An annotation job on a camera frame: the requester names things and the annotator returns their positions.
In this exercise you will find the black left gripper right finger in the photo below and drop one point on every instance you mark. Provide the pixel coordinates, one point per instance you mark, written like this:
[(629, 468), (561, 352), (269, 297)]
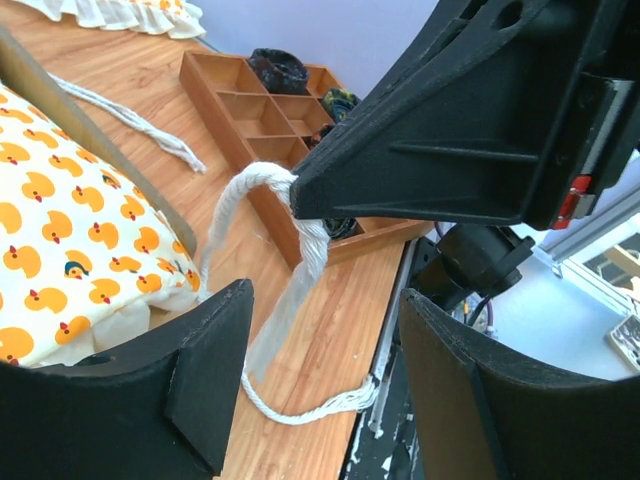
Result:
[(486, 411)]

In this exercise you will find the duck print bed cover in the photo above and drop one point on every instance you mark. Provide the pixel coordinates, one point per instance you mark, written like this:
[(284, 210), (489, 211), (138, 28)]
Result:
[(85, 256)]

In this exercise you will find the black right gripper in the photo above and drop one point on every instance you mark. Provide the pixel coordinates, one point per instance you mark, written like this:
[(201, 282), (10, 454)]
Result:
[(498, 113)]

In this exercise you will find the dark rolled sock upper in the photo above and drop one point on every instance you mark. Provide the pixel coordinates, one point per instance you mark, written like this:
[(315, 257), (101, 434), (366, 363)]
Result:
[(280, 72)]

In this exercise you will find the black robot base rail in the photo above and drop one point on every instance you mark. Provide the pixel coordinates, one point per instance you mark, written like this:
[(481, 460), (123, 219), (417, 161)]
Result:
[(384, 443)]

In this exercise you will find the duck print small pillow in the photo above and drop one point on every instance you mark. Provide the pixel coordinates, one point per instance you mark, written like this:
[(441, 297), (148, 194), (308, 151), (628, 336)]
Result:
[(178, 20)]

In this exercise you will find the dark rolled sock lower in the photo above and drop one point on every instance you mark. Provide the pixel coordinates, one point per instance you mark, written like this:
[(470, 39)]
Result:
[(341, 228)]

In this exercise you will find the wooden pet bed frame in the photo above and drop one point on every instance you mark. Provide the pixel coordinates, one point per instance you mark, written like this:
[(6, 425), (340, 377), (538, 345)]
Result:
[(23, 74)]

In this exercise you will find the wooden compartment organizer box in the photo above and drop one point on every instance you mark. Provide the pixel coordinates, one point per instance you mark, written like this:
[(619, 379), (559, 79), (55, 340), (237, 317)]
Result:
[(250, 124)]

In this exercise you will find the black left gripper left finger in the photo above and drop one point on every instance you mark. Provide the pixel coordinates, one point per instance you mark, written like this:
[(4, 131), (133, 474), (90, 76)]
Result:
[(159, 406)]

